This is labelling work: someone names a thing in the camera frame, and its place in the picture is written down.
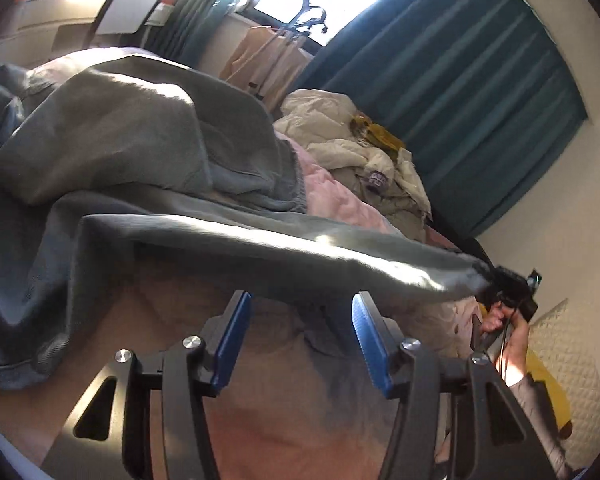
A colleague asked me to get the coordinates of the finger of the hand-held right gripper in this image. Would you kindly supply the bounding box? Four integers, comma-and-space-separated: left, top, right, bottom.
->
472, 259, 502, 287

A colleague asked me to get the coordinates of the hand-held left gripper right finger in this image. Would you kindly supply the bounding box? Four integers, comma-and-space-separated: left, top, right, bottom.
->
351, 291, 556, 480

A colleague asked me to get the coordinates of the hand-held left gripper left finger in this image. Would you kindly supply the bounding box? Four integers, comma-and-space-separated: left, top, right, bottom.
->
42, 290, 253, 480

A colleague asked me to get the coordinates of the person's right forearm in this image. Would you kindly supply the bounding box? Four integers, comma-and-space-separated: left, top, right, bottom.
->
500, 370, 577, 480

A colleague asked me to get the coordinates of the person's right hand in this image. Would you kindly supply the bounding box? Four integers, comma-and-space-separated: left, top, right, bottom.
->
481, 306, 532, 378

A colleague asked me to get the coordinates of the cream quilted headboard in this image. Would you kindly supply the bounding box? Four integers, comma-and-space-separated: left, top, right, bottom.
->
529, 300, 600, 467

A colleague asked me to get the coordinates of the yellow pillow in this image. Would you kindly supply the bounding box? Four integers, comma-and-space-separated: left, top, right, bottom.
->
524, 350, 574, 442

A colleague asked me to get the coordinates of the beige grey jacket purple cuff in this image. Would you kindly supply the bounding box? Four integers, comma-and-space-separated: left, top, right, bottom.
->
330, 160, 431, 241

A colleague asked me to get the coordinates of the pink and white duvet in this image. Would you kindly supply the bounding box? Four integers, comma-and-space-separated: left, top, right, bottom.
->
40, 130, 486, 480

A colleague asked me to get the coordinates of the mustard yellow cloth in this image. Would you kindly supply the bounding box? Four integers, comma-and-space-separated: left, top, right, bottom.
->
350, 114, 407, 155

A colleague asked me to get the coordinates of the teal curtain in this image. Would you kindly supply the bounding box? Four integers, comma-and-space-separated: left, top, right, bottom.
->
290, 0, 589, 237
145, 0, 253, 68

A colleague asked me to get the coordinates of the cream puffer jacket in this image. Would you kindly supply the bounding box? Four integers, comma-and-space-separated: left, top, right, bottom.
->
275, 89, 433, 241

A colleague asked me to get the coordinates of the hanging beige garment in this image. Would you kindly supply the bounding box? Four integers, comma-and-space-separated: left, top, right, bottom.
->
220, 25, 312, 102

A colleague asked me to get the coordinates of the black coat rack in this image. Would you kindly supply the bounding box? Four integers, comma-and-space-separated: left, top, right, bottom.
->
279, 0, 331, 37

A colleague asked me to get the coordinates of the white cabinet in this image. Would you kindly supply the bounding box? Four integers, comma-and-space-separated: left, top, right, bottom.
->
0, 0, 177, 67

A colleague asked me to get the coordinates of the black bed frame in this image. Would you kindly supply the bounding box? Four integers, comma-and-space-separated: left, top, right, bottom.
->
427, 210, 493, 266

